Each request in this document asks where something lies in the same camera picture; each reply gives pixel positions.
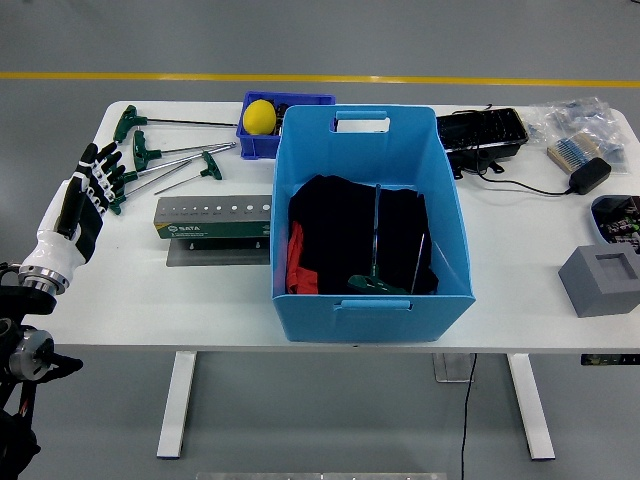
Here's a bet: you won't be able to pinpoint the black table control panel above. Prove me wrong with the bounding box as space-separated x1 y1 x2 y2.
580 353 640 367

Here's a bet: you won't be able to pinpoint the black floor cable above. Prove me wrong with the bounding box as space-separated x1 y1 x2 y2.
459 353 479 480

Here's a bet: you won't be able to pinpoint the black mounting bracket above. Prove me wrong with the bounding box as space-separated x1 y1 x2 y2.
448 147 507 180

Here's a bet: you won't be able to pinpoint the black adapter cable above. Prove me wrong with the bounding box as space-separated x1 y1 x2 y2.
457 103 574 197

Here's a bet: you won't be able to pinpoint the white table leg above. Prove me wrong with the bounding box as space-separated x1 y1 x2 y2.
156 351 199 460
505 353 557 461

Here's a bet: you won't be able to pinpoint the metal plate under table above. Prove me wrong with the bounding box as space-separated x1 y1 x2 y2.
432 352 475 384

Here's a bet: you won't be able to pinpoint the light blue parts tray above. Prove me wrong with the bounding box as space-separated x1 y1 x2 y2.
589 194 640 247

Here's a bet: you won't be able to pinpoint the clear plastic parts bags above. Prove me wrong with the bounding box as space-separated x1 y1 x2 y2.
524 95 632 176

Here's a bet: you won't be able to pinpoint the thin green T-handle hex key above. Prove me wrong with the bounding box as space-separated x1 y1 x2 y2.
409 232 428 296

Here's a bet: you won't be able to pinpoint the large green T-handle hex key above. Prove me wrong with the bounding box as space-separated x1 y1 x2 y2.
346 183 407 297

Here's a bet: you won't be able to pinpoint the red cloth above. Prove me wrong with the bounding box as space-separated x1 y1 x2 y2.
286 221 321 295

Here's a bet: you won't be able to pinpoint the black power adapter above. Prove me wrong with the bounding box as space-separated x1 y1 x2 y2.
566 157 613 197

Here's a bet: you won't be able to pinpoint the black plastic tray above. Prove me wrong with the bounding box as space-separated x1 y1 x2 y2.
436 107 530 152

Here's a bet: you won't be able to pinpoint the black cloth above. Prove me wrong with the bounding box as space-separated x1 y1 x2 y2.
288 173 441 296

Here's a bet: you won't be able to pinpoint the yellow ball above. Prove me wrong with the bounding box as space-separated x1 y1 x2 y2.
242 98 278 136

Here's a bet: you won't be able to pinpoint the grey block with square recess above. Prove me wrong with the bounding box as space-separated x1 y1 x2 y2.
557 243 640 319

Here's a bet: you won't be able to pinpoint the large blue plastic box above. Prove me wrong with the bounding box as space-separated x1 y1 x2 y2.
269 103 477 344

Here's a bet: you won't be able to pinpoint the green grey SATA tool stand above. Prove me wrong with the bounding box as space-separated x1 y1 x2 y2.
153 195 275 269

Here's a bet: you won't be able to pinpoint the taped resistor strip bundle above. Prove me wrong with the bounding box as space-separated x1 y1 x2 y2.
546 132 602 175

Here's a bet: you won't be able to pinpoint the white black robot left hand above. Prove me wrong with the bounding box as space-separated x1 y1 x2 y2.
22 142 127 284

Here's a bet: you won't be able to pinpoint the small dark blue bin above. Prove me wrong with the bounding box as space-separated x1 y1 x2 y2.
235 89 337 160

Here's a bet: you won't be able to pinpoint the short green T-handle hex key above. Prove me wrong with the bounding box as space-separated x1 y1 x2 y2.
153 149 224 196

